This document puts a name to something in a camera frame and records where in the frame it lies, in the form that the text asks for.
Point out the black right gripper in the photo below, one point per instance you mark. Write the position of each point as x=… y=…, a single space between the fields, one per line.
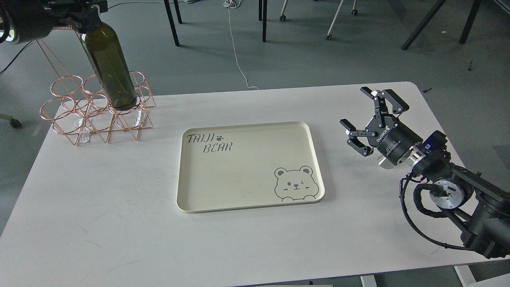
x=385 y=132

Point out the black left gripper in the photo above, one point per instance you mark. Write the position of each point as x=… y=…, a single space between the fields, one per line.
x=80 y=15

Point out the dark green wine bottle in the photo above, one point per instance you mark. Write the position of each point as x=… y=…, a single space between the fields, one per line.
x=104 y=52

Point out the silver metal jigger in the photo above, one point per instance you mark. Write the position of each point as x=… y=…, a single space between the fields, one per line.
x=384 y=163

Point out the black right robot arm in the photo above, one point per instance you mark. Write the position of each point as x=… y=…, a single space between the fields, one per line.
x=443 y=190

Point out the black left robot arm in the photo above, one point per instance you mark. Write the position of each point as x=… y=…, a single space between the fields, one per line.
x=27 y=20

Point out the chair caster at left edge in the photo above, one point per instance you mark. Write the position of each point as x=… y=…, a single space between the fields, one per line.
x=12 y=121

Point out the white chair base with casters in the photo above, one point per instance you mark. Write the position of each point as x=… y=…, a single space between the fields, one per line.
x=314 y=19

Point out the black desk legs right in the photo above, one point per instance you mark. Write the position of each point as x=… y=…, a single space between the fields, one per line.
x=434 y=16

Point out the cream bear tray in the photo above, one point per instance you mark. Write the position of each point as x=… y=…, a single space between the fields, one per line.
x=248 y=166

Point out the copper wire bottle rack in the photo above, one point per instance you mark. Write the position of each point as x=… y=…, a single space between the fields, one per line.
x=79 y=109

